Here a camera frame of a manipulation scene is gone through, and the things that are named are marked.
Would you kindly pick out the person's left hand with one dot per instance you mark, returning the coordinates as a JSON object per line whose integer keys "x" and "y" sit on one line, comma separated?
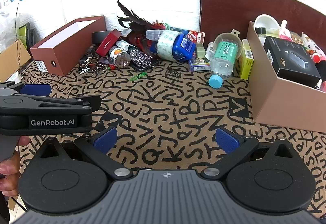
{"x": 10, "y": 175}

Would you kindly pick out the brown cardboard box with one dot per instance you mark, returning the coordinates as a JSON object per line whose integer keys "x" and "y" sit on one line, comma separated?
{"x": 12, "y": 58}

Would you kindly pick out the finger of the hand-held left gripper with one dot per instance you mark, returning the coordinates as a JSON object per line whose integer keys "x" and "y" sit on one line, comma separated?
{"x": 35, "y": 89}
{"x": 63, "y": 103}

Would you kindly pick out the green paper clip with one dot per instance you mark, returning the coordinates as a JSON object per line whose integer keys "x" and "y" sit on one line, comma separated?
{"x": 138, "y": 76}

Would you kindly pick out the letter printed mat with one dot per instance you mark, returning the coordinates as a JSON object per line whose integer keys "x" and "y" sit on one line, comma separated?
{"x": 158, "y": 101}

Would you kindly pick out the black object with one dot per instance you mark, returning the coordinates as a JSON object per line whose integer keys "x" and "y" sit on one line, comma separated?
{"x": 322, "y": 70}

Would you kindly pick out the bunch of keys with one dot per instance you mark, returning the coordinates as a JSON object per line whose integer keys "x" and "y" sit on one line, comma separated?
{"x": 89, "y": 66}

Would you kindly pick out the white small packet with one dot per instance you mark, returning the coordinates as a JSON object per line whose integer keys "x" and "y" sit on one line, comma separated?
{"x": 210, "y": 51}

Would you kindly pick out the pale green box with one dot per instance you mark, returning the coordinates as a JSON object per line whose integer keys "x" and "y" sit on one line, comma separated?
{"x": 200, "y": 50}

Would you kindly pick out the red card box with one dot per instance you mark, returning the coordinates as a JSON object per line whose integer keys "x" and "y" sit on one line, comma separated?
{"x": 197, "y": 37}

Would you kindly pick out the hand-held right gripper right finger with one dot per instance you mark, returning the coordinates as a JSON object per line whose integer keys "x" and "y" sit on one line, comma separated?
{"x": 226, "y": 138}

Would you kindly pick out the small clear bottle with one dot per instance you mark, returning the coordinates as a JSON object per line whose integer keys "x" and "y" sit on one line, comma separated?
{"x": 260, "y": 34}

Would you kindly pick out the white bowl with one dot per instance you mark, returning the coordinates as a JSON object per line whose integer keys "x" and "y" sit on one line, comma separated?
{"x": 264, "y": 21}

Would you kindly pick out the dark brown board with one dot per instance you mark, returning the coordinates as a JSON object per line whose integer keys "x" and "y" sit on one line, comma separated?
{"x": 229, "y": 5}

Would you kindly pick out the red white doll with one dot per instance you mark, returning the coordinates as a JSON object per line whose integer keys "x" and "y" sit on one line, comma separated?
{"x": 315, "y": 51}

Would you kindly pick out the pink plastic toy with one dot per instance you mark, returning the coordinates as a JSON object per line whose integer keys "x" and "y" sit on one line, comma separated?
{"x": 285, "y": 30}

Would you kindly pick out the clear plastic measuring cup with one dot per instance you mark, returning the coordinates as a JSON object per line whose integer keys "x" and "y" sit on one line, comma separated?
{"x": 229, "y": 35}

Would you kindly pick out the water bottle green label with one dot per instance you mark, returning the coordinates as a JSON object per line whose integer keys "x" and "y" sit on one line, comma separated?
{"x": 224, "y": 61}

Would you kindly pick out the black charger box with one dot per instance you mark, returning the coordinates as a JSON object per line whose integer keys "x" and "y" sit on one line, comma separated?
{"x": 287, "y": 58}

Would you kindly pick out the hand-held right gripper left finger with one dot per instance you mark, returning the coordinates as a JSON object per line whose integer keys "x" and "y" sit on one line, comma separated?
{"x": 105, "y": 138}

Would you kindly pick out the blue printed card box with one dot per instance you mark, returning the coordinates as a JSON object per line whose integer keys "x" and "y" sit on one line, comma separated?
{"x": 198, "y": 65}

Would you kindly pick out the black phone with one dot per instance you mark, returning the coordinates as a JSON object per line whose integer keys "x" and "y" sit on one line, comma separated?
{"x": 150, "y": 67}

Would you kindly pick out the black white knitted pouch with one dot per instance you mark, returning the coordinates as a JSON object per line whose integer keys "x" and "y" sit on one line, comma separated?
{"x": 140, "y": 58}

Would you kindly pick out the brown shoebox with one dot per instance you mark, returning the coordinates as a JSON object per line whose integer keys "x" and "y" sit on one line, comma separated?
{"x": 63, "y": 61}

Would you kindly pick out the white tube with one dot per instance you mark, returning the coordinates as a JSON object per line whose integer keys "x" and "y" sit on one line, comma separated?
{"x": 123, "y": 44}

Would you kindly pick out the yellow green box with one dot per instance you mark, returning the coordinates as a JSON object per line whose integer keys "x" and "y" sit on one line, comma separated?
{"x": 245, "y": 66}

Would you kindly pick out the black red feather toy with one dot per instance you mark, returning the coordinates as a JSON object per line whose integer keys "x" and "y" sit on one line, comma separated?
{"x": 137, "y": 20}

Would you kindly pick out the red flat box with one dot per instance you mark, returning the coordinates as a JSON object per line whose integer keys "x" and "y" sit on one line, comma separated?
{"x": 109, "y": 40}

